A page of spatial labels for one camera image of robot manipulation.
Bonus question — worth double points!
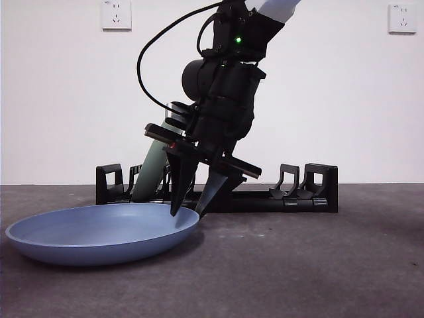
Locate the white wall socket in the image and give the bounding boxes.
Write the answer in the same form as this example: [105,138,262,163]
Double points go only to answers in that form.
[388,3,417,34]
[101,0,133,32]

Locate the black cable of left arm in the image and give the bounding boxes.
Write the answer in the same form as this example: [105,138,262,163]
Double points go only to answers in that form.
[136,1,223,111]

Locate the black plastic plate rack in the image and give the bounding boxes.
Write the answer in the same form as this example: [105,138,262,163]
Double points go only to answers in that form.
[95,163,339,213]

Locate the green round plate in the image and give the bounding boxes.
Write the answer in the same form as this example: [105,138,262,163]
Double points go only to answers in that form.
[131,114,170,202]

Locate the blue round plate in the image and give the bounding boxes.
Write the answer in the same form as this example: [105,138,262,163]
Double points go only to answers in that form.
[5,203,201,267]

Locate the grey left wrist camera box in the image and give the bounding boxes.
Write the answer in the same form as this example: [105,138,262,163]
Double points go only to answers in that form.
[164,102,195,130]

